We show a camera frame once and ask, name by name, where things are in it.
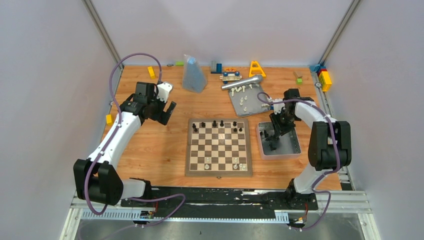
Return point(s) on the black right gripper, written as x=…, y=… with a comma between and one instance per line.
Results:
x=280, y=129

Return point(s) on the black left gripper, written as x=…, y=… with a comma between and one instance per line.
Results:
x=160, y=111

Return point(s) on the grey tray white pieces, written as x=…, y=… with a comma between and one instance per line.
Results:
x=245, y=101

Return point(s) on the wooden chess board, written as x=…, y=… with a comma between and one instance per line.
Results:
x=218, y=151

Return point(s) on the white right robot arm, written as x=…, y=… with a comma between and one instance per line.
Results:
x=329, y=146

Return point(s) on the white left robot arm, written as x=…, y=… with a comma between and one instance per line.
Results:
x=96, y=177

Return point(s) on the pile of black chess pieces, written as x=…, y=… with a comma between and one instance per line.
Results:
x=271, y=140

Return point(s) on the grey tray black pieces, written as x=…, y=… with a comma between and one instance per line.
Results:
x=285, y=147

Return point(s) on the clear blue plastic bag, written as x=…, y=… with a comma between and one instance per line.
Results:
x=194, y=79

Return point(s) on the yellow cube at left edge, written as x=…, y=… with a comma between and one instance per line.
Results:
x=109, y=119

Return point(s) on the silver metal cylinder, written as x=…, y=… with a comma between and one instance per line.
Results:
x=247, y=81

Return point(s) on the yellow triangular toy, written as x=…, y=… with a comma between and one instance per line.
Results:
x=256, y=69

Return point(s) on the stacked coloured duplo blocks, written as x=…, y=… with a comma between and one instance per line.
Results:
x=323, y=76

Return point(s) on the blue grey lego block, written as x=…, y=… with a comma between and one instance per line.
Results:
x=216, y=68

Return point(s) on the blue white toy car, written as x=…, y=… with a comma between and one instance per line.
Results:
x=230, y=75

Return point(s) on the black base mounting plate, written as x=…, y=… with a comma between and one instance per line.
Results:
x=223, y=203

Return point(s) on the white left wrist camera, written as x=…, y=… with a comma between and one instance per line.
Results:
x=164, y=90

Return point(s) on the yellow block by wall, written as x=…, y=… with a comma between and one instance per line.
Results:
x=151, y=72

